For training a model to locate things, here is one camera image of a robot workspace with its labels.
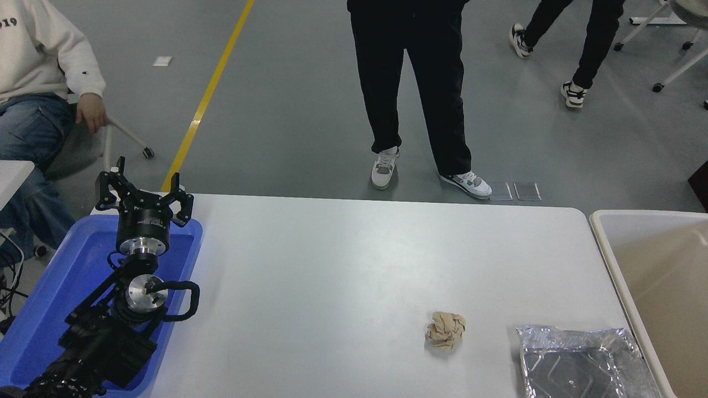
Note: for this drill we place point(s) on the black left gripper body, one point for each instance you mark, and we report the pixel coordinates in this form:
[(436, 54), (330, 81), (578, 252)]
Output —
[(142, 221)]

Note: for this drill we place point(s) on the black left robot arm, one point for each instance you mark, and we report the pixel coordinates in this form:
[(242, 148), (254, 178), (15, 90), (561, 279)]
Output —
[(99, 345)]

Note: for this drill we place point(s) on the grey swivel chair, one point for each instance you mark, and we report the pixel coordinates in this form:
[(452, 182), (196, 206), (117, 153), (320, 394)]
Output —
[(74, 152)]

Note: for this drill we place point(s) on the clear floor plate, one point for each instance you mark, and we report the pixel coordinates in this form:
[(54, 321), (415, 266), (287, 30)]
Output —
[(527, 191), (501, 191)]

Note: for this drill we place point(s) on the white-legged swivel chair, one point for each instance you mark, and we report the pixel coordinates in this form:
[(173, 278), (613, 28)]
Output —
[(677, 33)]

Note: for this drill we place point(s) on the large pale bin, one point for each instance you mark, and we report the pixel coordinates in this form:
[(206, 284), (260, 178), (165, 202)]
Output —
[(669, 276)]

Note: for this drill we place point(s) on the silver foil tray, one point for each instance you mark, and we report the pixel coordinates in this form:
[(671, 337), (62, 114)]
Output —
[(578, 365)]

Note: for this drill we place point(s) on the dark brown box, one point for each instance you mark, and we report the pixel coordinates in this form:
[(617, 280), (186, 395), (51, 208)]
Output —
[(700, 190)]

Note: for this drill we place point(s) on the white paper scrap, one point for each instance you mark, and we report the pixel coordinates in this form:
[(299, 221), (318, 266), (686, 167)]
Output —
[(162, 61)]

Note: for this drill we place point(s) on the crumpled tan paper ball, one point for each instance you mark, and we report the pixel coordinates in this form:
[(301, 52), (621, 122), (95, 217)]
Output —
[(446, 330)]

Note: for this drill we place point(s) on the blue plastic tray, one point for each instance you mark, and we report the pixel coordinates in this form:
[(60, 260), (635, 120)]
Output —
[(50, 287)]

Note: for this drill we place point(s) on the standing person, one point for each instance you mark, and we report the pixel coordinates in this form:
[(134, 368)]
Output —
[(420, 72)]

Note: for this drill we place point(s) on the seated person's left hand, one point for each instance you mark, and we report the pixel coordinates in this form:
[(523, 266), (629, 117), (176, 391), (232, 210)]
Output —
[(92, 110)]

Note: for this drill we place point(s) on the walking person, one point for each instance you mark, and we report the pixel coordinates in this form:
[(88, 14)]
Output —
[(594, 38)]

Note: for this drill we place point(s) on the seated person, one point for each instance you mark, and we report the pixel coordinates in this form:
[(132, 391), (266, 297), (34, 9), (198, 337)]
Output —
[(27, 66)]

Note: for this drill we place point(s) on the white side table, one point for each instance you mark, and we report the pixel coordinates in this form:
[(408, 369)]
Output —
[(14, 177)]

